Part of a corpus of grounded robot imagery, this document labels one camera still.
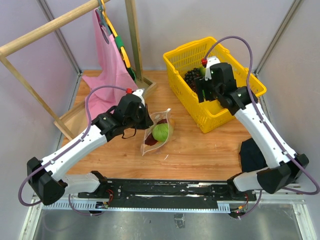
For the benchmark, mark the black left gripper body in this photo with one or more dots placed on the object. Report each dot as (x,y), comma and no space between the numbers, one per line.
(140,121)

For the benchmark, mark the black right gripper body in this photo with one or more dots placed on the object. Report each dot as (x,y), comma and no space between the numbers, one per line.
(211,92)

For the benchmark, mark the clear polka dot zip bag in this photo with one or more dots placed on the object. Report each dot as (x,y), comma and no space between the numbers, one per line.
(155,117)

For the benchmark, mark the green toy cabbage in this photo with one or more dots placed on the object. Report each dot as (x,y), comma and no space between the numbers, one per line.
(161,132)

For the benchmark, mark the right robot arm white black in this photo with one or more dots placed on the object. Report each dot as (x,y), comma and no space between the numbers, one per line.
(245,107)

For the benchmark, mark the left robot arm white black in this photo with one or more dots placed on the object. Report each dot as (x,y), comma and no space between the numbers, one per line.
(48,176)

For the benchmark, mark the yellow green toy mango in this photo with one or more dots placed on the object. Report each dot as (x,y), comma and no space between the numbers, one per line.
(202,71)

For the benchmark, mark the wooden clothes rack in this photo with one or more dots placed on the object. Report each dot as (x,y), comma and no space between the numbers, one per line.
(54,25)

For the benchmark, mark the yellow plastic basket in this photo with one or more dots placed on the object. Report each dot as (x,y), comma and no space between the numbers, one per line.
(207,115)

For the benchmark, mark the black toy grapes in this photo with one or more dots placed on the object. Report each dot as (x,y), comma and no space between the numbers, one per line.
(190,78)

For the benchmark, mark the pink t-shirt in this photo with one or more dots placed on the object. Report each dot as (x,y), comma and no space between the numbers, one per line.
(114,73)

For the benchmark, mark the yellow clothes hanger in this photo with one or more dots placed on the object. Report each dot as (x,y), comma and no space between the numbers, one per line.
(113,31)

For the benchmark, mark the green t-shirt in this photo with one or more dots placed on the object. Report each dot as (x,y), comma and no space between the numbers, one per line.
(121,48)

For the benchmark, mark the grey clothes hanger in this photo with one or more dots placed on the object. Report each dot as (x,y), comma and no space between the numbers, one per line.
(105,30)

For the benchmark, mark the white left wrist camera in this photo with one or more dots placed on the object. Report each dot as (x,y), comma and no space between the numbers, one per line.
(139,93)

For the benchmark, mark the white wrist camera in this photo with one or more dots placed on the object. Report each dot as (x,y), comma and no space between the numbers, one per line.
(208,63)
(139,93)

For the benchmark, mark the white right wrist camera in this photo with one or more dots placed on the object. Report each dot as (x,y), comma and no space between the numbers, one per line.
(208,63)

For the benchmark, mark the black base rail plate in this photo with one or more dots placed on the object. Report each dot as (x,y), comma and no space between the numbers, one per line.
(168,194)

